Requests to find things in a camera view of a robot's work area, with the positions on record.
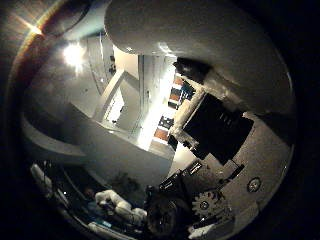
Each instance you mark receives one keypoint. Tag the shelf with orange boxes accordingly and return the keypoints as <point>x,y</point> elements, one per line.
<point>173,106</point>

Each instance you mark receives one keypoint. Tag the dark leafy potted plant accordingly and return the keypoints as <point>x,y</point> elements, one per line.
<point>126,185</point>

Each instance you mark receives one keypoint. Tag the person in blue shirt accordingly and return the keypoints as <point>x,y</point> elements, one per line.
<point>89,194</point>

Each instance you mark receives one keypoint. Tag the bright ceiling lamp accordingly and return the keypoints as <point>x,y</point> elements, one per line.
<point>73,55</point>

